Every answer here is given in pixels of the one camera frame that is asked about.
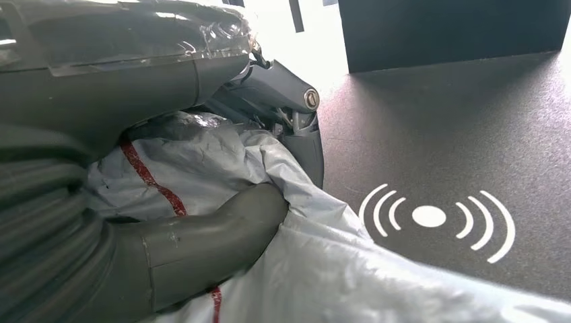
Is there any grey parcel bag red print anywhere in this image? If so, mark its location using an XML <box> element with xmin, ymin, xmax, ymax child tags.
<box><xmin>84</xmin><ymin>111</ymin><xmax>571</xmax><ymax>323</ymax></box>

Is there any black inbound scanner machine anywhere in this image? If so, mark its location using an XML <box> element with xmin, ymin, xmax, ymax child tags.
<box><xmin>312</xmin><ymin>0</ymin><xmax>571</xmax><ymax>304</ymax></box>

